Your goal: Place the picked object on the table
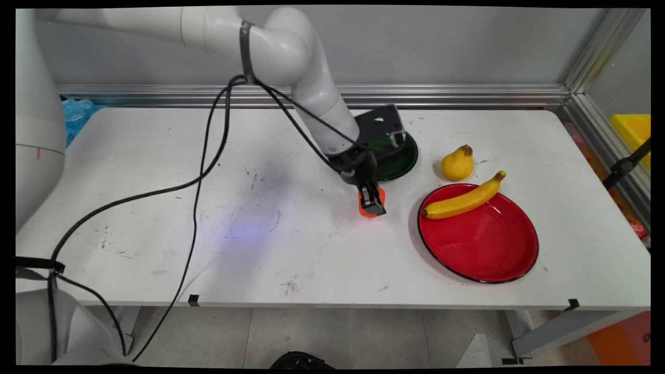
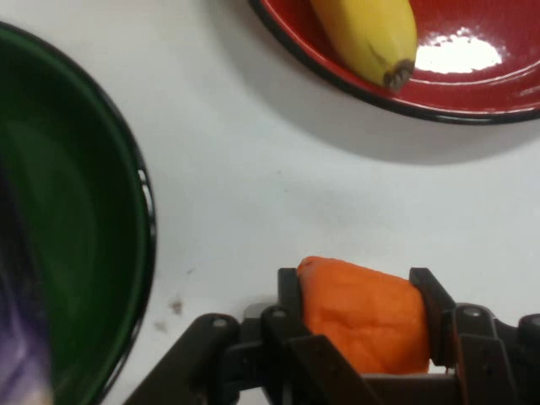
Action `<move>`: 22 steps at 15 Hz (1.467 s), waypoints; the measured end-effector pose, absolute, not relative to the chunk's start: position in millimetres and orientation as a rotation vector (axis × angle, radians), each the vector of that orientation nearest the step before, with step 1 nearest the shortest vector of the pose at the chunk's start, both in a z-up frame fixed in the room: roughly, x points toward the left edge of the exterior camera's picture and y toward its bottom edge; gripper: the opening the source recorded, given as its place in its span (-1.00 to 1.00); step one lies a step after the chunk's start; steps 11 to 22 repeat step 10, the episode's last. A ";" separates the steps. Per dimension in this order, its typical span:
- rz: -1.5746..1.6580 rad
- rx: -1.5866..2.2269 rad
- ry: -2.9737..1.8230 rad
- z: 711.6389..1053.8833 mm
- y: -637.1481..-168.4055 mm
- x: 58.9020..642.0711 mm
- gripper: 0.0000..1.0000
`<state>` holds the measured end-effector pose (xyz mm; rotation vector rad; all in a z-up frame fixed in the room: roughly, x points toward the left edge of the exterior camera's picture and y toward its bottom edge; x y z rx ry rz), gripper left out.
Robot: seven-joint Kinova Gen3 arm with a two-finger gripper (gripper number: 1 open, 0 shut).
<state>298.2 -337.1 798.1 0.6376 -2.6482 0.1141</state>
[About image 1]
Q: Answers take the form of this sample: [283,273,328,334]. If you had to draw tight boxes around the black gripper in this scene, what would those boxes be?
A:
[339,150,388,217]

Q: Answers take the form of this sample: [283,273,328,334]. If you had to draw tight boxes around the orange toy carrot piece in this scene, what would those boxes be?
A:
[358,185,387,219]

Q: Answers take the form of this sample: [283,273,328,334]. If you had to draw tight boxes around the dark green round plate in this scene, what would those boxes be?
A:
[371,130,419,182]

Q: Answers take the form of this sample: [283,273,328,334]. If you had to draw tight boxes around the yellow toy banana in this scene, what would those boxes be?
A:
[421,170,507,220]

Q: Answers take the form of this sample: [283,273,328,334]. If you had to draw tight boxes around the yellow toy pear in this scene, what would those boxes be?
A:
[441,144,475,182]

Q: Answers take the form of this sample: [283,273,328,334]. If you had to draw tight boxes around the red round plate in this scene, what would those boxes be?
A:
[418,183,540,284]

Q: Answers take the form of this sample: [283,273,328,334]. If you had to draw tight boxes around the black round object on floor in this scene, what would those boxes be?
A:
[269,351,336,370]

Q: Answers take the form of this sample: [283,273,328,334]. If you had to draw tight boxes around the grey table leg foot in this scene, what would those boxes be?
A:
[501,310,632,364]

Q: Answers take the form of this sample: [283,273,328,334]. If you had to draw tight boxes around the yellow plastic box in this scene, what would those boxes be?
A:
[609,114,651,172]

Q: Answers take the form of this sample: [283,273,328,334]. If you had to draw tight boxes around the white table leg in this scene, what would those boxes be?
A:
[115,306,142,356]

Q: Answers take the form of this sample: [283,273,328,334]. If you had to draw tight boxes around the orange box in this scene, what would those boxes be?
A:
[586,312,651,366]

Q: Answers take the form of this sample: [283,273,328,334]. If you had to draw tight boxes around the blue bubble wrap sheet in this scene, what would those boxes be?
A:
[61,98,107,147]

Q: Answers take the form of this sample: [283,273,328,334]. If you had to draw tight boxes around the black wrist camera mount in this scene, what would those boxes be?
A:
[355,104,408,163]

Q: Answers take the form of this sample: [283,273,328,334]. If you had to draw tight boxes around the horizontal aluminium frame rail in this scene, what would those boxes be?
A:
[57,84,572,109]

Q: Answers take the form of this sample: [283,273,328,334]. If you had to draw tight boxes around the thin black cable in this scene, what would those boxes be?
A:
[130,78,359,363]

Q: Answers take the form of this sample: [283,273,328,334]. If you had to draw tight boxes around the black cable strap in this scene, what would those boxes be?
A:
[239,20,256,85]

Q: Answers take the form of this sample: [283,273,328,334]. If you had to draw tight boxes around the thick black cable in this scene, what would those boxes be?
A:
[47,75,247,364]

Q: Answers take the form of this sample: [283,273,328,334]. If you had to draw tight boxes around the side aluminium frame rail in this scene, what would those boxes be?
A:
[558,93,651,232]

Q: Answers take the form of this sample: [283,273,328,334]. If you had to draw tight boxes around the slanted aluminium frame post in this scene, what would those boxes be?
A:
[564,8,647,95]

